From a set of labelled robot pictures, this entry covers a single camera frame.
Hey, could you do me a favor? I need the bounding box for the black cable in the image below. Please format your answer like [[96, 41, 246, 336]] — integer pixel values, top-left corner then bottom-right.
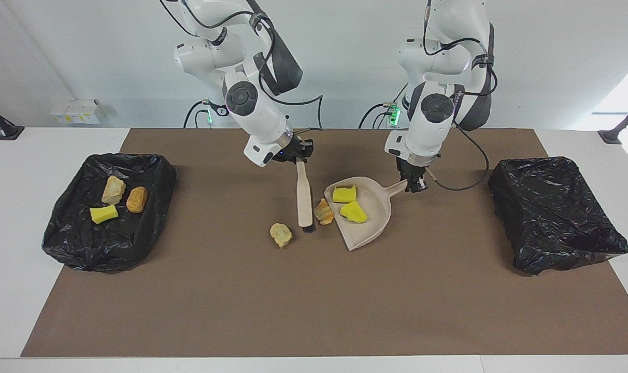
[[257, 73, 324, 136], [183, 99, 212, 129], [359, 83, 409, 130], [431, 120, 490, 192]]

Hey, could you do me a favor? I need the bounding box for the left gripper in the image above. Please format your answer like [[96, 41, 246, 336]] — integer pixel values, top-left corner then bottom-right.
[[396, 157, 432, 194]]

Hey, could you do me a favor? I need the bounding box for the beige plastic dustpan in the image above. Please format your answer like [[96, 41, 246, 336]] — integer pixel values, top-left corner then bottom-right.
[[324, 176, 411, 252]]

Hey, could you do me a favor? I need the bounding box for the yellow sponge piece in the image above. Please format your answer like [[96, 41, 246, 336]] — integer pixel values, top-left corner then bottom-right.
[[89, 204, 120, 225], [332, 185, 358, 204], [339, 200, 369, 224]]

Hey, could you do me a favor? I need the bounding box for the beige crumpled paper ball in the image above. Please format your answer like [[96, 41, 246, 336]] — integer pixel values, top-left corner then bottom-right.
[[101, 175, 127, 205]]

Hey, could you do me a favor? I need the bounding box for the orange crumpled paper ball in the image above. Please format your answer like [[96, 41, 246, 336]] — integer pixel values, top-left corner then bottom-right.
[[314, 198, 335, 226]]

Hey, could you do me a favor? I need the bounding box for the white wall socket box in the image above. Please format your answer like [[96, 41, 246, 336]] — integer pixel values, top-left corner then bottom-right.
[[50, 98, 107, 125]]

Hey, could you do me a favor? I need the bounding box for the brown crumpled paper ball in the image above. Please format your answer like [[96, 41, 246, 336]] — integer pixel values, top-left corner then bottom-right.
[[126, 186, 149, 214]]

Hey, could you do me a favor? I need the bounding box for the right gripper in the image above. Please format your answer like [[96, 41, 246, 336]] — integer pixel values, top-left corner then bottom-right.
[[272, 138, 315, 164]]

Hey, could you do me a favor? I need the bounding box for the pale yellow crumpled paper ball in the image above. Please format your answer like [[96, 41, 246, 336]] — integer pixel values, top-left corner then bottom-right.
[[269, 223, 294, 248]]

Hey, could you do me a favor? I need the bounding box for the black stand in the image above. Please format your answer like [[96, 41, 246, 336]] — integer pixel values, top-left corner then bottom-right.
[[0, 98, 25, 141], [598, 100, 628, 145]]

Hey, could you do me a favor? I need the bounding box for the beige hand brush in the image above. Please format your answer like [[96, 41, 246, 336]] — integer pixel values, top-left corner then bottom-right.
[[295, 159, 316, 233]]

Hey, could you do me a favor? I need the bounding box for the black bag-lined bin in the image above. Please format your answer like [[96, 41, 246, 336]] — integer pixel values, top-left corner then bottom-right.
[[488, 156, 628, 276], [41, 152, 177, 273]]

